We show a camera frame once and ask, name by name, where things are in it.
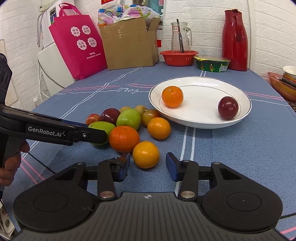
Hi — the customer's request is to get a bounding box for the colourful floral cloth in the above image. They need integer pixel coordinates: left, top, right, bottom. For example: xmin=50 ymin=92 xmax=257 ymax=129
xmin=97 ymin=4 xmax=161 ymax=27

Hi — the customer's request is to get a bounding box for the brown kiwi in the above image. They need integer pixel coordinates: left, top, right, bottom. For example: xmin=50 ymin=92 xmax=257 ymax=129
xmin=134 ymin=105 xmax=147 ymax=115
xmin=119 ymin=106 xmax=131 ymax=113

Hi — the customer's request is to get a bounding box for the red green small fruit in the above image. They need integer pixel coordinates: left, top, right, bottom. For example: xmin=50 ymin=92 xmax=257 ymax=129
xmin=142 ymin=109 xmax=161 ymax=128

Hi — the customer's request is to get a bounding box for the red thermos jug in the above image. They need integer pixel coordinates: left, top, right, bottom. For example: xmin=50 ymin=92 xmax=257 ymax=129
xmin=222 ymin=9 xmax=248 ymax=71

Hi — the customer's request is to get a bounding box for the dark red plum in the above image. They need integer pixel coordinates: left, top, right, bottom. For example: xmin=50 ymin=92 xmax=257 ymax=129
xmin=218 ymin=96 xmax=239 ymax=121

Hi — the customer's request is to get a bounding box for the white appliance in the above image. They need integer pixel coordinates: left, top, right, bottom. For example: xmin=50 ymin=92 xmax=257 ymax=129
xmin=37 ymin=1 xmax=75 ymax=96

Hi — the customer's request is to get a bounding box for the large orange mandarin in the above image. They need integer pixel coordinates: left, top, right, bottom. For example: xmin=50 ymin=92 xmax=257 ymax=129
xmin=109 ymin=126 xmax=140 ymax=153

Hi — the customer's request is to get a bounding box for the photo calendar poster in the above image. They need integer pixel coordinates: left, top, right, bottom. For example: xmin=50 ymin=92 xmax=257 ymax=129
xmin=138 ymin=0 xmax=164 ymax=15

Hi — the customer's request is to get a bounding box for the black stirrer in pitcher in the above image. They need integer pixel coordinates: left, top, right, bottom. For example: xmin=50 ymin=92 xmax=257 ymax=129
xmin=176 ymin=19 xmax=184 ymax=53

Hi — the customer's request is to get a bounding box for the pink shopping bag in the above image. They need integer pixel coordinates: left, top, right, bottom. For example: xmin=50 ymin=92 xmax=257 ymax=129
xmin=49 ymin=3 xmax=107 ymax=80

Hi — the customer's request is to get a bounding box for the white small bowl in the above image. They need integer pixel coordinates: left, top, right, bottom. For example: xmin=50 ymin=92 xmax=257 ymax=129
xmin=283 ymin=66 xmax=296 ymax=79

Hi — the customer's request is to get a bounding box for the orange patterned bowl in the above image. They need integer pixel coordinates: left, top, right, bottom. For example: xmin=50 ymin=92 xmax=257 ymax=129
xmin=267 ymin=72 xmax=295 ymax=102

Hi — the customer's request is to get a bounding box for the red plastic basket bowl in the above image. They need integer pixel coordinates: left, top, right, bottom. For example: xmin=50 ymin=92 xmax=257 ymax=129
xmin=160 ymin=50 xmax=199 ymax=67

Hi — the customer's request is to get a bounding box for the yellow orange citrus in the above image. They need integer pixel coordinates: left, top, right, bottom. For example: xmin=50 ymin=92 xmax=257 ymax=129
xmin=132 ymin=141 xmax=160 ymax=169

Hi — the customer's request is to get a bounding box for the person's left hand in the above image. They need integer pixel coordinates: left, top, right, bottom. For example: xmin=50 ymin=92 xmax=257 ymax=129
xmin=0 ymin=141 xmax=30 ymax=186

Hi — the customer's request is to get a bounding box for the green apple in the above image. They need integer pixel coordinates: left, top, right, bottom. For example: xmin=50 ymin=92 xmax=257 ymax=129
xmin=116 ymin=108 xmax=142 ymax=130
xmin=88 ymin=121 xmax=115 ymax=147

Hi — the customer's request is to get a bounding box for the orange tangerine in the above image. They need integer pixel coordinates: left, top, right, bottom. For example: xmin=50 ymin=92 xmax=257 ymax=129
xmin=162 ymin=86 xmax=184 ymax=108
xmin=147 ymin=118 xmax=171 ymax=140

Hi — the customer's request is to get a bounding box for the green instant noodle bowl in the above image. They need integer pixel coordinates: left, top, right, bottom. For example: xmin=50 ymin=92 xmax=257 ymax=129
xmin=194 ymin=56 xmax=231 ymax=72

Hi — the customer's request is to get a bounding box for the white round plate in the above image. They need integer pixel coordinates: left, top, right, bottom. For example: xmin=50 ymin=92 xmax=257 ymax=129
xmin=149 ymin=76 xmax=252 ymax=129

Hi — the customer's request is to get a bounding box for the glass pitcher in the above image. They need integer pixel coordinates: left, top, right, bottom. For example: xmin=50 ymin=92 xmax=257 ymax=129
xmin=171 ymin=19 xmax=192 ymax=53

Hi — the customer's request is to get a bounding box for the brown cardboard box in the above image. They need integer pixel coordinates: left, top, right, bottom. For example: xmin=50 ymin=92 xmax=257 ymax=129
xmin=99 ymin=18 xmax=161 ymax=70

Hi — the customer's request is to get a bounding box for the blue striped tablecloth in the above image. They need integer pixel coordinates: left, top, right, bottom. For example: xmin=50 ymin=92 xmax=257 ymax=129
xmin=4 ymin=63 xmax=295 ymax=240

